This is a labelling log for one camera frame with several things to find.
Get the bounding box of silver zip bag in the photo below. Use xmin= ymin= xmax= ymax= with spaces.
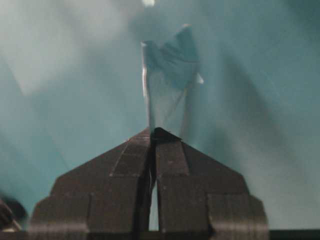
xmin=141 ymin=24 xmax=203 ymax=137

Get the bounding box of teal table cloth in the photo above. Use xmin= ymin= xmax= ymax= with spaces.
xmin=0 ymin=0 xmax=320 ymax=230

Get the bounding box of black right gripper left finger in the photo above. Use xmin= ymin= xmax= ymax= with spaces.
xmin=28 ymin=129 xmax=153 ymax=240

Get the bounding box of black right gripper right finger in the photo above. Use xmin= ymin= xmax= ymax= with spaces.
xmin=153 ymin=127 xmax=269 ymax=240

